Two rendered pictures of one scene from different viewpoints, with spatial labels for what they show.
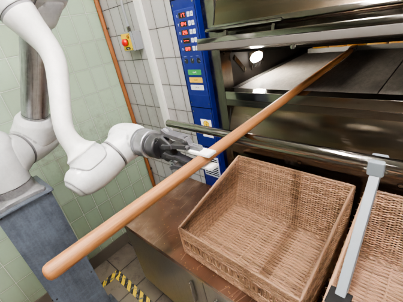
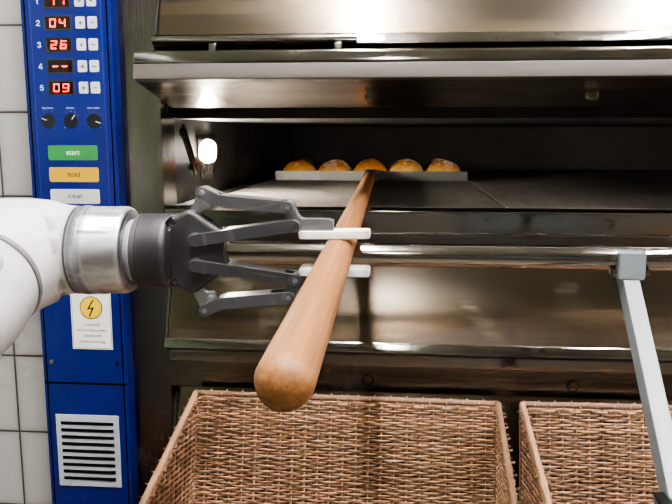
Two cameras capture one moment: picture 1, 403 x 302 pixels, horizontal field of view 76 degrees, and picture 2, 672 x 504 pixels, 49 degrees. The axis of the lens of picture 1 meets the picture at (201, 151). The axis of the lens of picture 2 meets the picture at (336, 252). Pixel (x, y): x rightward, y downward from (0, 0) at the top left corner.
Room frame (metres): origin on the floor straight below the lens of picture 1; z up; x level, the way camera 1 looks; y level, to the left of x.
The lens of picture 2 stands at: (0.04, 0.49, 1.31)
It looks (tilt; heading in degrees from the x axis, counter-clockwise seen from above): 9 degrees down; 318
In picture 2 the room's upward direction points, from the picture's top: straight up
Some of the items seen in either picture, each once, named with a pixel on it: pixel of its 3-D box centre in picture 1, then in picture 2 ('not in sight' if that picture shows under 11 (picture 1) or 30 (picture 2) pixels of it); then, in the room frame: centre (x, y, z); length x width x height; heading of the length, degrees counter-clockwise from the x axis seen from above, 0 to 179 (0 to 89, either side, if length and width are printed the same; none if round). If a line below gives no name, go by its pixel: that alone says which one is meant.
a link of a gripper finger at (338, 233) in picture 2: (201, 151); (335, 233); (0.58, 0.00, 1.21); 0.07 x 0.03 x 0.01; 44
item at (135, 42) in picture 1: (131, 41); not in sight; (1.64, 0.27, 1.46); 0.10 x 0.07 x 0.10; 43
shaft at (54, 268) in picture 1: (283, 100); (357, 207); (0.90, -0.33, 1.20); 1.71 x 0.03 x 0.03; 134
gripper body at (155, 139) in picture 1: (163, 147); (181, 250); (0.69, 0.11, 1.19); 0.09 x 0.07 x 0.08; 44
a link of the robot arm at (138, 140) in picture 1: (148, 143); (110, 250); (0.75, 0.16, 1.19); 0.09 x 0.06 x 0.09; 134
